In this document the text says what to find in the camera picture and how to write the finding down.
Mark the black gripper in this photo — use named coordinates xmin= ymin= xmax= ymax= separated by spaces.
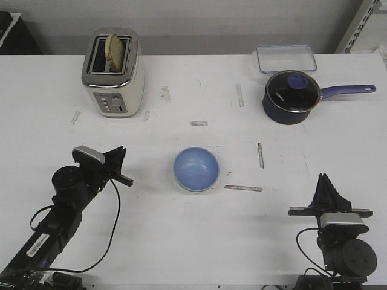
xmin=79 ymin=146 xmax=134 ymax=193
xmin=288 ymin=173 xmax=373 ymax=272

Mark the blue plastic bowl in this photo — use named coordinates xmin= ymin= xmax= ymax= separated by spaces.
xmin=173 ymin=147 xmax=220 ymax=180

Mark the green plastic bowl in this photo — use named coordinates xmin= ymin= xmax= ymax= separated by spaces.
xmin=176 ymin=176 xmax=218 ymax=192

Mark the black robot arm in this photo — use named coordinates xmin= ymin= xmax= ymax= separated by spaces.
xmin=288 ymin=173 xmax=377 ymax=289
xmin=1 ymin=146 xmax=134 ymax=289

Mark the cream two-slot toaster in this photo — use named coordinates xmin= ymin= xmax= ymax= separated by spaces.
xmin=81 ymin=28 xmax=145 ymax=118

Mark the slice of toast bread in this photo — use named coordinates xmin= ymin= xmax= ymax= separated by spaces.
xmin=104 ymin=34 xmax=125 ymax=73

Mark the dark blue saucepan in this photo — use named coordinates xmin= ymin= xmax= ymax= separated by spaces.
xmin=262 ymin=85 xmax=376 ymax=125

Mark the glass pot lid blue knob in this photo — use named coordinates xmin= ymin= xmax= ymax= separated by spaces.
xmin=265 ymin=70 xmax=321 ymax=113

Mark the clear plastic food container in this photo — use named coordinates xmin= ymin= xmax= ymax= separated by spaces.
xmin=252 ymin=45 xmax=317 ymax=85

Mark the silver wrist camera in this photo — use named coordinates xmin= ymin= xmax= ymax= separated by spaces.
xmin=320 ymin=213 xmax=364 ymax=228
xmin=71 ymin=145 xmax=105 ymax=165

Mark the white metal shelf frame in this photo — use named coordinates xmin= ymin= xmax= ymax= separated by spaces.
xmin=335 ymin=1 xmax=386 ymax=53

